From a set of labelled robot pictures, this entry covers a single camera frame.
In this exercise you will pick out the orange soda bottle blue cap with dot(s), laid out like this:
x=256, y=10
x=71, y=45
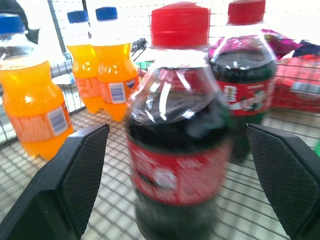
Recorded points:
x=83, y=65
x=33, y=100
x=115, y=72

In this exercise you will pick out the red snack bag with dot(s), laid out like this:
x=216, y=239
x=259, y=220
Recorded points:
x=297, y=82

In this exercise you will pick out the purple snack bag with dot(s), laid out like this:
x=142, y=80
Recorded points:
x=277, y=42

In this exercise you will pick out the cola bottle red cap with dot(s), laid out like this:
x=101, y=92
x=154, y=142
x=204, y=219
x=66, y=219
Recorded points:
x=178, y=130
x=243, y=82

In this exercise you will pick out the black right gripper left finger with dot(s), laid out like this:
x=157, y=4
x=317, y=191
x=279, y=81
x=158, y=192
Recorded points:
x=60, y=185

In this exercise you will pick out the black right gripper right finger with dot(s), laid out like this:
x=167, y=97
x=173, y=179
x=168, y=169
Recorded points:
x=287, y=180

